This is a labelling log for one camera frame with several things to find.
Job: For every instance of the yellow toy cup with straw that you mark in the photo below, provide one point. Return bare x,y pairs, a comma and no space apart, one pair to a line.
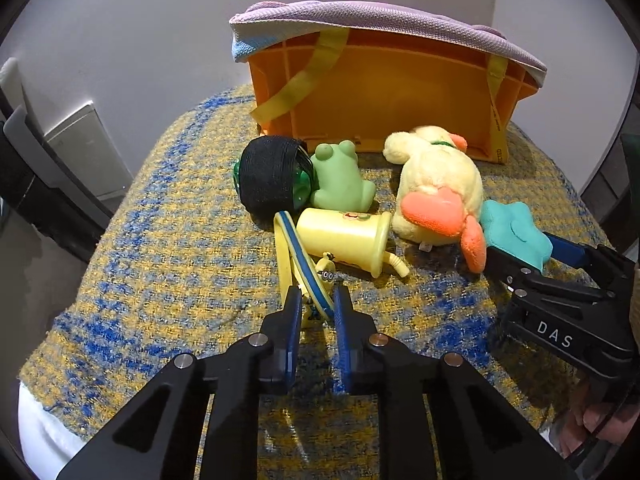
340,235

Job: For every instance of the black toy wheel green hub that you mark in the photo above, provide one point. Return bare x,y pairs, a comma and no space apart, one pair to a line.
265,175

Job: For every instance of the yellow and blue checked blanket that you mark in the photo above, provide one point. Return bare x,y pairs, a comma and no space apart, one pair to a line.
175,260

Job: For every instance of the grey and black frame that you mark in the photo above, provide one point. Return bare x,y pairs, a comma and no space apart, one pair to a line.
30,180

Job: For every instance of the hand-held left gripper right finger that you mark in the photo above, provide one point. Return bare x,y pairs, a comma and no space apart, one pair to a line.
342,325

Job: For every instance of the teal star plush toy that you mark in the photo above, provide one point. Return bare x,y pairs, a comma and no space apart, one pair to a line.
515,232

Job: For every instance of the orange plastic basket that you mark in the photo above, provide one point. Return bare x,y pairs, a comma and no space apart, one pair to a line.
400,90

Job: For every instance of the purple towel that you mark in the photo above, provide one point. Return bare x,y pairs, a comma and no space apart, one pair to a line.
375,15

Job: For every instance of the white wall panel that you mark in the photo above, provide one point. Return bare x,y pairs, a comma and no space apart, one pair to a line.
85,155

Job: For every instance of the white bed sheet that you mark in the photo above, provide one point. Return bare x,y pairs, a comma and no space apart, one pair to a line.
40,425

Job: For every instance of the dark furniture edge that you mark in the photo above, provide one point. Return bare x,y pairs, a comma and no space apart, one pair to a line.
625,180

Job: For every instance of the green frog toy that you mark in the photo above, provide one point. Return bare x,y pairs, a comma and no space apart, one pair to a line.
335,180

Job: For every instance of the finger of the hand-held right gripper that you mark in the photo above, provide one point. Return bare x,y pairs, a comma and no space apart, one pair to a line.
567,250
530,280

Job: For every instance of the yellow duck plush toy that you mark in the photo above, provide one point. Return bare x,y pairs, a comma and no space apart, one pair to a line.
440,175

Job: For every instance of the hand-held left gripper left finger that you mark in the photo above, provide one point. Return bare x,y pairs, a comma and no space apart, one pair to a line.
293,322

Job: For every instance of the person's right hand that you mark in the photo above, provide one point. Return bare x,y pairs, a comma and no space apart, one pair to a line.
600,422

